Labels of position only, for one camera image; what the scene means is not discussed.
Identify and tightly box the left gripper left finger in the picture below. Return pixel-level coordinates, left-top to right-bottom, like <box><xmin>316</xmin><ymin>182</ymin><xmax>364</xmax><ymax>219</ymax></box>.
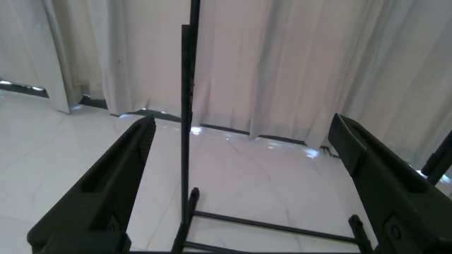
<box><xmin>27</xmin><ymin>114</ymin><xmax>157</xmax><ymax>253</ymax></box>

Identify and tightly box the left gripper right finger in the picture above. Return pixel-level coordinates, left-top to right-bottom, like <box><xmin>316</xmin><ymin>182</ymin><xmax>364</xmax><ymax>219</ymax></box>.
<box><xmin>327</xmin><ymin>113</ymin><xmax>452</xmax><ymax>254</ymax></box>

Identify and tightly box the black clothes rack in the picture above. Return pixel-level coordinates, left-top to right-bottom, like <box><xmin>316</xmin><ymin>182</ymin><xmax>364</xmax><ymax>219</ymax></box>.
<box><xmin>171</xmin><ymin>0</ymin><xmax>452</xmax><ymax>254</ymax></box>

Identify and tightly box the white curtain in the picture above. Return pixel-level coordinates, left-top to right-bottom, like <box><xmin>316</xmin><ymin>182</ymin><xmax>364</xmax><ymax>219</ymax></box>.
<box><xmin>0</xmin><ymin>0</ymin><xmax>452</xmax><ymax>170</ymax></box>

